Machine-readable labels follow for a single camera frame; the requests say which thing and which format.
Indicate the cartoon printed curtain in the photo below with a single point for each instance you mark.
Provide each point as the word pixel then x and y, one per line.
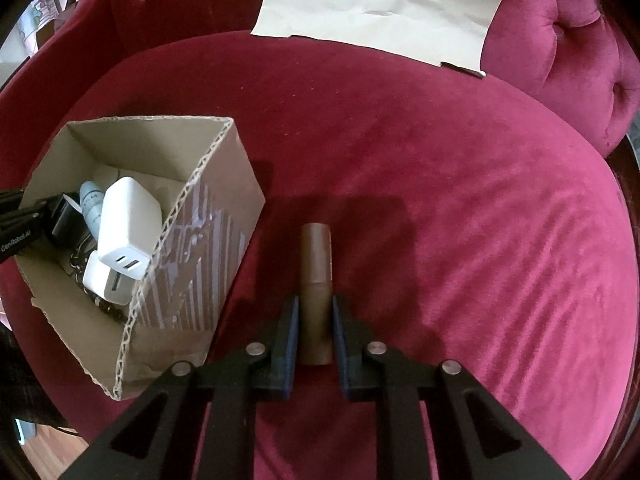
pixel 42 15

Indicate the light blue bottle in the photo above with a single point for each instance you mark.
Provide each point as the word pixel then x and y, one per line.
pixel 92 202

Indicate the large white charger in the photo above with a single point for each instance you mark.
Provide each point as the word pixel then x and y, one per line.
pixel 130 220

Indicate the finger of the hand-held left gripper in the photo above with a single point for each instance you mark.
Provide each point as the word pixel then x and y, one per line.
pixel 30 207

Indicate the small white charger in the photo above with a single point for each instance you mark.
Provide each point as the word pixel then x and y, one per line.
pixel 102 277

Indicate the brown cylindrical tube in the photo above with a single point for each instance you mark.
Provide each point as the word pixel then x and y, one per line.
pixel 316 260

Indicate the cardboard box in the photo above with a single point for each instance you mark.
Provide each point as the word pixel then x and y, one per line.
pixel 200 240

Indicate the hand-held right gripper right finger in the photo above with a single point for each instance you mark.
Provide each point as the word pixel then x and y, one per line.
pixel 341 350

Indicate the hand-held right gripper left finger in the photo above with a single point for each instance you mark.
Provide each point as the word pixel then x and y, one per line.
pixel 289 350

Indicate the red tufted velvet sofa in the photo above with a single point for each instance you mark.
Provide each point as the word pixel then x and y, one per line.
pixel 425 185

